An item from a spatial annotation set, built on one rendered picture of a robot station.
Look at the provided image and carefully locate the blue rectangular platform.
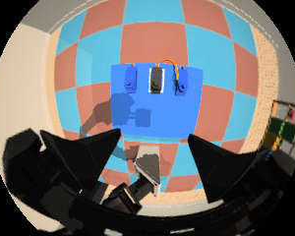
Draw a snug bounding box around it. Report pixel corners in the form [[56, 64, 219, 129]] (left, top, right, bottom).
[[109, 63, 203, 139]]

